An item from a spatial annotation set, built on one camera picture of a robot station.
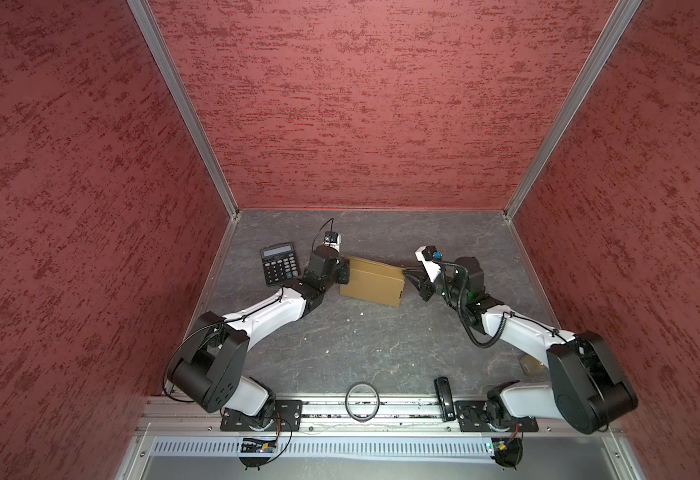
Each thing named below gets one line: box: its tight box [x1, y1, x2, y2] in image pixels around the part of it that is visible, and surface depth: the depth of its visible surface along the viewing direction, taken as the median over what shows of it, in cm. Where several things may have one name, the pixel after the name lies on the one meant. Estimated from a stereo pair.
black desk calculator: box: [260, 242, 301, 287], surface depth 105 cm
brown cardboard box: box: [340, 256, 406, 308], surface depth 88 cm
